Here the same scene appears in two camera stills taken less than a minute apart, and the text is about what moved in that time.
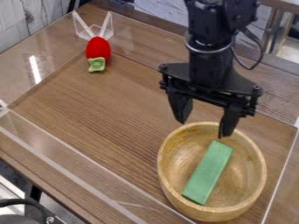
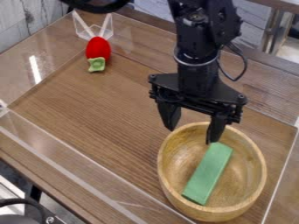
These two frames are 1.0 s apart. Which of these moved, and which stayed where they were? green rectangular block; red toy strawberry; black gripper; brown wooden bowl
Moved: black gripper
Stayed: green rectangular block; red toy strawberry; brown wooden bowl
